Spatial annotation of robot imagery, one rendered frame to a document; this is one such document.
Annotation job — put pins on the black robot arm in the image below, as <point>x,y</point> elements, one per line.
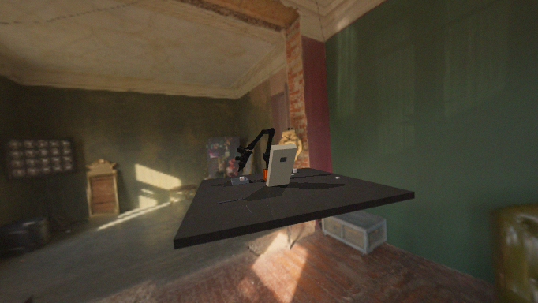
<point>266,156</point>

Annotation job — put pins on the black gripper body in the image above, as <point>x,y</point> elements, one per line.
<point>243,161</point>

